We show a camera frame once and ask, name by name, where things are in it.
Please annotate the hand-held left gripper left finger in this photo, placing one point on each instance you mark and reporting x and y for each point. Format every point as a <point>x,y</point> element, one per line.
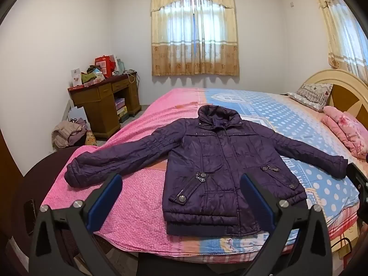
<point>106,204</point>

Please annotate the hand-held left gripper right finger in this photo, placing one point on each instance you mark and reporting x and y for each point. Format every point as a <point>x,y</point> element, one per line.
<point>256,204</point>

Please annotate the purple quilted jacket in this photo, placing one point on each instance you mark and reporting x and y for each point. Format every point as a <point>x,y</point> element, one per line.
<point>212,155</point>

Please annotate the pile of beige clothes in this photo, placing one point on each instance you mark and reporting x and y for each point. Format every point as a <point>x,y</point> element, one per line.
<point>67,133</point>

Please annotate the bed with pink-blue bedspread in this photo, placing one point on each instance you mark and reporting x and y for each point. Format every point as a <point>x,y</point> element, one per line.
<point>143,207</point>

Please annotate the pink floral folded blanket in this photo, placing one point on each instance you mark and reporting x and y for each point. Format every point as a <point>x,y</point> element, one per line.
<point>348,129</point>

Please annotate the yellow patterned bag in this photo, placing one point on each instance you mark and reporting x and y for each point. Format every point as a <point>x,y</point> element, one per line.
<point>90,139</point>

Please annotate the wooden bed headboard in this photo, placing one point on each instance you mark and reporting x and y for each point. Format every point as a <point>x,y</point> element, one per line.
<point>345,92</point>

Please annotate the white paper bag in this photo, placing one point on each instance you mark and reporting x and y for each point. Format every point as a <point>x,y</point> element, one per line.
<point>76,113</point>

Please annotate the stack of colourful boxes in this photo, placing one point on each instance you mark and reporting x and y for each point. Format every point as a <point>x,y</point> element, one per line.
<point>120,106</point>

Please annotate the brown wooden desk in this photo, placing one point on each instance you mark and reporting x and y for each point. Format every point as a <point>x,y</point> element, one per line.
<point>97,103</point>

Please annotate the grey patterned pillow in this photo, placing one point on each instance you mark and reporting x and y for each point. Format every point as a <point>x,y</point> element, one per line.
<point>312,95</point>

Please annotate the brown wooden door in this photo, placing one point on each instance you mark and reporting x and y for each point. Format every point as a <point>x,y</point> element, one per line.
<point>10,161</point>

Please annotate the green cloth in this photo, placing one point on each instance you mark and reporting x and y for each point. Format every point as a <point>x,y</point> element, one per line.
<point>87,77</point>

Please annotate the white printed card box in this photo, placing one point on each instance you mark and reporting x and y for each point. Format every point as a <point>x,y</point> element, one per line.
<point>76,76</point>

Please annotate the teal bottle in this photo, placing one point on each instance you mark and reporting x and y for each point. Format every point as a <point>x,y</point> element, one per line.
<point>120,65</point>

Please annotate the red gift bag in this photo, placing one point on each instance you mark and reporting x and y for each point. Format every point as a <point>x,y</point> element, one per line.
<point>105,64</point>

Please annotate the beige floral window curtain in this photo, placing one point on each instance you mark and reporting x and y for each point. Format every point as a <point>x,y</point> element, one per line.
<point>339,34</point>
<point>195,63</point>

